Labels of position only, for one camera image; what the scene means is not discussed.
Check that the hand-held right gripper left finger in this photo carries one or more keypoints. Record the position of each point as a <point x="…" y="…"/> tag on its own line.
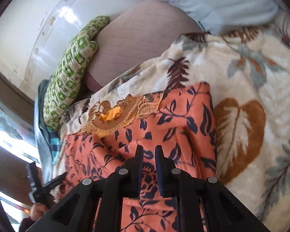
<point x="136" y="169"/>

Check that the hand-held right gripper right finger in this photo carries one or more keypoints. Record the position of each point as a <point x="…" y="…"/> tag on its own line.
<point x="160" y="169"/>

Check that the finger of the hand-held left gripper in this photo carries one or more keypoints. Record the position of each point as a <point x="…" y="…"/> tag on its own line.
<point x="33" y="176"/>
<point x="54" y="181"/>

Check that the orange floral garment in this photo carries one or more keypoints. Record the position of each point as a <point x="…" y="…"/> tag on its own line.
<point x="178" y="135"/>

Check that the person's left hand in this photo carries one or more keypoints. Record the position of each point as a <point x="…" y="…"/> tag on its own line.
<point x="38" y="212"/>

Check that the teal striped cloth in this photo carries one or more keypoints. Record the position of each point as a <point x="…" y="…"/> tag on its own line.
<point x="54" y="147"/>

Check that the grey-blue cloth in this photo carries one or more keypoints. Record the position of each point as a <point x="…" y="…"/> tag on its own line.
<point x="42" y="137"/>

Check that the green patterned pillow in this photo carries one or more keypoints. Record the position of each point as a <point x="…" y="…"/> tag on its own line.
<point x="67" y="77"/>

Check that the leaf print fleece blanket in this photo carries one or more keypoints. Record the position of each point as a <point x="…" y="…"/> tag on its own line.
<point x="244" y="77"/>

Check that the mauve quilted bed sheet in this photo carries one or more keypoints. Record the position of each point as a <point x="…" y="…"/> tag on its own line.
<point x="140" y="33"/>

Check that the light blue pillow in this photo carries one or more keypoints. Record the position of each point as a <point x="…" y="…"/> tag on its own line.
<point x="220" y="0"/>

